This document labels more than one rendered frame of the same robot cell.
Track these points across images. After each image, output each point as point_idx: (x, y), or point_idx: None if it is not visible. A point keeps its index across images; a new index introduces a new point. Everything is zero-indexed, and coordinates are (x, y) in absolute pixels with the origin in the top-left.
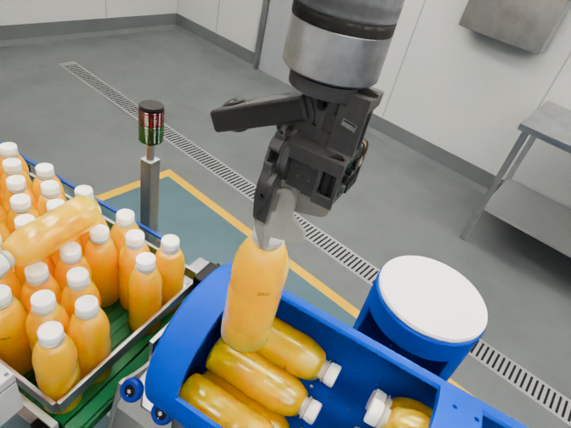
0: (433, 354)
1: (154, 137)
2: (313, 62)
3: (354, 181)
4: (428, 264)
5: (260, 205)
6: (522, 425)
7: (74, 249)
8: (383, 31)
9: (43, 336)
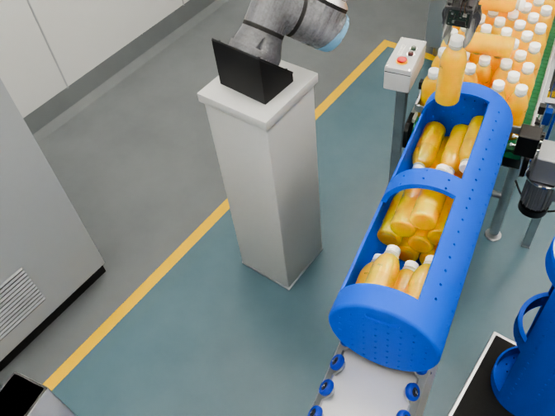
0: (548, 267)
1: None
2: None
3: (464, 25)
4: None
5: (442, 17)
6: (460, 224)
7: (486, 59)
8: None
9: (429, 69)
